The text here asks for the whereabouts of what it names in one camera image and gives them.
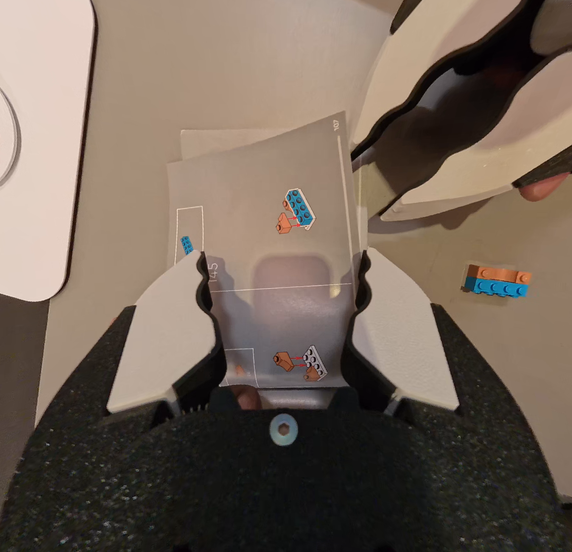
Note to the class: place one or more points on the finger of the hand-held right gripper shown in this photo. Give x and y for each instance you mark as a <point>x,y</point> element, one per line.
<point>424,38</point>
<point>527,149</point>

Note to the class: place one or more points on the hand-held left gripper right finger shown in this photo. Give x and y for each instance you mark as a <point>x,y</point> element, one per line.
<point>402,337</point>

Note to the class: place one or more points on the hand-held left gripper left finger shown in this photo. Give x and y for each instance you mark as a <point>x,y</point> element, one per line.
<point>165,337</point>

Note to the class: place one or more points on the blue brick plate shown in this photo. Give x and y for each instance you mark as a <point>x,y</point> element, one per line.
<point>496,288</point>

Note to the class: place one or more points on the grey instruction booklet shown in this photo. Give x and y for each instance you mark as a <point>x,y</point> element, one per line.
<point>268,194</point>

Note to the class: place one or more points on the grey desk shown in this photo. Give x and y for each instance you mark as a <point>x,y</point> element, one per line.
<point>245,69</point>

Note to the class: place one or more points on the person's right hand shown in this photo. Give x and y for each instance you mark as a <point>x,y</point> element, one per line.
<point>543,189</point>

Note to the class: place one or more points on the person's left hand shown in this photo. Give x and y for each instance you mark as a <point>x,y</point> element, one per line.
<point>248,397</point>

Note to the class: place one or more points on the white stand base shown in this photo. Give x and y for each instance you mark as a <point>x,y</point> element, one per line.
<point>40,158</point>

